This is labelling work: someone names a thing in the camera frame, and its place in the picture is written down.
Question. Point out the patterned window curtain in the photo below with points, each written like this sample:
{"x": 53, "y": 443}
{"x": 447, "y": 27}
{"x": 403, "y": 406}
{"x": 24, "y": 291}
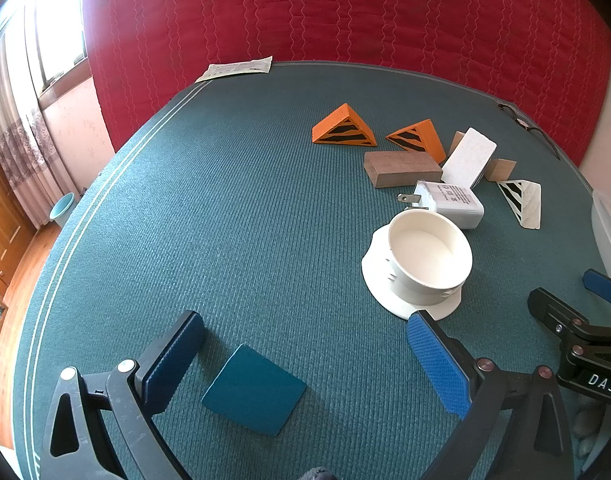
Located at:
{"x": 20, "y": 160}

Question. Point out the window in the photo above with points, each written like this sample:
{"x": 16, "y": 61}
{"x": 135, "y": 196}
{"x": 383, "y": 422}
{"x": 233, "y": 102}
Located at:
{"x": 60, "y": 35}

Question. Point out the white wooden block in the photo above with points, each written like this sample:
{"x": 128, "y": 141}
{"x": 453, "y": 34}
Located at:
{"x": 468, "y": 157}

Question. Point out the white paper leaflet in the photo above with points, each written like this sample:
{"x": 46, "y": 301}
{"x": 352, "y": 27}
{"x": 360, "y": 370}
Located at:
{"x": 233, "y": 68}

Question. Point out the beige wooden wedge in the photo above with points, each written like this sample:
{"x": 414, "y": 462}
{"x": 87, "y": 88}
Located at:
{"x": 455, "y": 144}
{"x": 503, "y": 170}

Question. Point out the teal square tile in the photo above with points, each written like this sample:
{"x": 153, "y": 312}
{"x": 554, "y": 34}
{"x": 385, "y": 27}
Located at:
{"x": 255, "y": 390}

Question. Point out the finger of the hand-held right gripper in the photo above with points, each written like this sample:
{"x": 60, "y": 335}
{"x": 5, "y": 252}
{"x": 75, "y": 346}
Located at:
{"x": 603, "y": 285}
{"x": 550, "y": 305}

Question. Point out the teal waste bin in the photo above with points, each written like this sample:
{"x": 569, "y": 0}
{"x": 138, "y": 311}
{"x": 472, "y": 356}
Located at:
{"x": 60, "y": 209}

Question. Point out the white power adapter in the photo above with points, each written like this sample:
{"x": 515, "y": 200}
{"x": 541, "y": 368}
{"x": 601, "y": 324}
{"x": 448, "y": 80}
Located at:
{"x": 455, "y": 202}

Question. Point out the orange striped wooden wedge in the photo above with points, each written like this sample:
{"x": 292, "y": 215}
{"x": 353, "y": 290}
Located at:
{"x": 425, "y": 137}
{"x": 343, "y": 122}

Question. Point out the brown wooden block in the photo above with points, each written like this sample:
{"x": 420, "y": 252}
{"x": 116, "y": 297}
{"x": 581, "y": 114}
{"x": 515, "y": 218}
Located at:
{"x": 400, "y": 162}

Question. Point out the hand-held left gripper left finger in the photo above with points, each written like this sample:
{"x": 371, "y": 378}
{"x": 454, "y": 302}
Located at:
{"x": 173, "y": 360}

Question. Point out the white round plastic cup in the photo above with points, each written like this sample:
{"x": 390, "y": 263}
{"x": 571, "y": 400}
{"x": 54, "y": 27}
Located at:
{"x": 425, "y": 255}

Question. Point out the red quilted blanket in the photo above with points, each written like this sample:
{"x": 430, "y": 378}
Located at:
{"x": 335, "y": 10}

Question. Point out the clear plastic container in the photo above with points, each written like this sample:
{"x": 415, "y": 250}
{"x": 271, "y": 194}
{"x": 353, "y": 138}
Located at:
{"x": 608, "y": 232}

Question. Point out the white striped wooden wedge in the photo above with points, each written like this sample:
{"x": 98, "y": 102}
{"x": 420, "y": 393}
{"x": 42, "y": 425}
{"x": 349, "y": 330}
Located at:
{"x": 528, "y": 210}

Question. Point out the wooden door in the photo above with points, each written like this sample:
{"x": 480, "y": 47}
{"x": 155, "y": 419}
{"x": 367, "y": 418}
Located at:
{"x": 0, "y": 240}

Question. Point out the teal table mat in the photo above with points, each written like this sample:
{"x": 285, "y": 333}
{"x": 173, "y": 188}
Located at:
{"x": 235, "y": 210}

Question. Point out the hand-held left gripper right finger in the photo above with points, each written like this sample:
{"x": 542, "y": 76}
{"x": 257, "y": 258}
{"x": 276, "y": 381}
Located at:
{"x": 438, "y": 365}

